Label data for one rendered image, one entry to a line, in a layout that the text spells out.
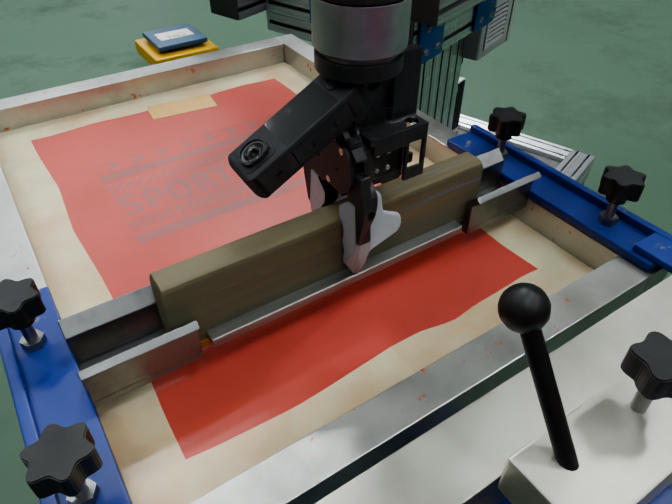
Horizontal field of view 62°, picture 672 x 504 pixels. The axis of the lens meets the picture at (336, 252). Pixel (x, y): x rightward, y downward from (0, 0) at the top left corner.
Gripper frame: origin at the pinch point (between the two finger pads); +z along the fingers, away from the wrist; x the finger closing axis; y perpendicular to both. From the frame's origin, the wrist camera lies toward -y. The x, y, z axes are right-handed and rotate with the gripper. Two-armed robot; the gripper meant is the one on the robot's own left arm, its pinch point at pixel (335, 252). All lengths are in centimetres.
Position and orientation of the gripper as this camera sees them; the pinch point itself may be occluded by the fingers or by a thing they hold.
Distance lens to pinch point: 56.4
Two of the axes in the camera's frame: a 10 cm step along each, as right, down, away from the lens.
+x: -5.5, -5.5, 6.3
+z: 0.0, 7.6, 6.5
